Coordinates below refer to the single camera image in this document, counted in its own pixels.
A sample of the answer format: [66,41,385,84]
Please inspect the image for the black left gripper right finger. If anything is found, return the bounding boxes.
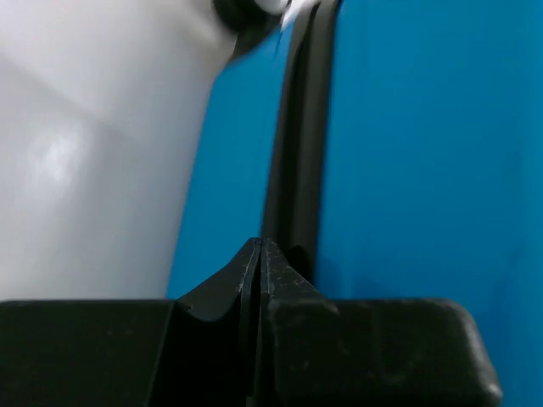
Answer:
[257,239,339,406]

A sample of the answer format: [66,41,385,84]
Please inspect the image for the blue hard-shell suitcase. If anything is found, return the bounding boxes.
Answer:
[167,1,542,406]

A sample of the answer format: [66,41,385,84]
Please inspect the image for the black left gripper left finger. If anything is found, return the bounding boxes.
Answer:
[180,238,260,406]

